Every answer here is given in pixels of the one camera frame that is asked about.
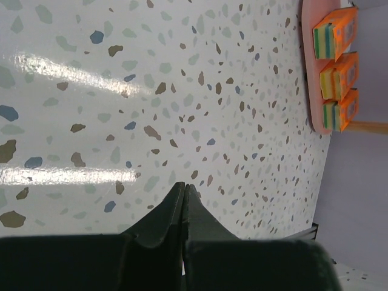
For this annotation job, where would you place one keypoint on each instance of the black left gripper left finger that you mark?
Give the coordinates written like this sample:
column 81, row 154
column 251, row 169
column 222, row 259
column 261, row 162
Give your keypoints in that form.
column 146, row 256

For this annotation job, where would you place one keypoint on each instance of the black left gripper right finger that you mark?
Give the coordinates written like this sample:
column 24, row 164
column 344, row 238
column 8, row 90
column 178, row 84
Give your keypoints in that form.
column 216, row 259

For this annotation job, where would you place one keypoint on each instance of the orange sponge box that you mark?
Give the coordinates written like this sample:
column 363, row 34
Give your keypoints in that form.
column 333, row 35
column 338, row 77
column 338, row 114

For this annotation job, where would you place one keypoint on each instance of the pink three-tier shelf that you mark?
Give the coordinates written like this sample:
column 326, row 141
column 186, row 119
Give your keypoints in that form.
column 312, row 13

